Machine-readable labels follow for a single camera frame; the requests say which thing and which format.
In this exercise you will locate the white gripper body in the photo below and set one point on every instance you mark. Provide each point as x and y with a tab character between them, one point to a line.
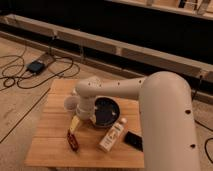
85	108

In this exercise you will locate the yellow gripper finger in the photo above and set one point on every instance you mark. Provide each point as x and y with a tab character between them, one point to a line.
75	123

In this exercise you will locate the dark ceramic bowl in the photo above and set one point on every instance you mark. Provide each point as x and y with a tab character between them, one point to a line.
107	112

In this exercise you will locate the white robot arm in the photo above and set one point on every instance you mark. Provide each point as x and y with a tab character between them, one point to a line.
166	116

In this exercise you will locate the white paper cup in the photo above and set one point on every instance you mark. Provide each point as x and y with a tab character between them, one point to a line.
71	102

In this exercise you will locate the red brown snack packet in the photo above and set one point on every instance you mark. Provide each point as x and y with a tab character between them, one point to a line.
72	141

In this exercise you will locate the white plastic bottle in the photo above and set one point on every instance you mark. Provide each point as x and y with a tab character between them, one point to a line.
112	135

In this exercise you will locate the wooden table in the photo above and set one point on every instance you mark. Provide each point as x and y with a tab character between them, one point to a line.
50	148

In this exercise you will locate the black rectangular phone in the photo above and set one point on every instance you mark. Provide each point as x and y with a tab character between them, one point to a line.
133	140

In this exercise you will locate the blue power adapter box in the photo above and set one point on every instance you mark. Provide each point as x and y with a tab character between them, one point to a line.
35	67

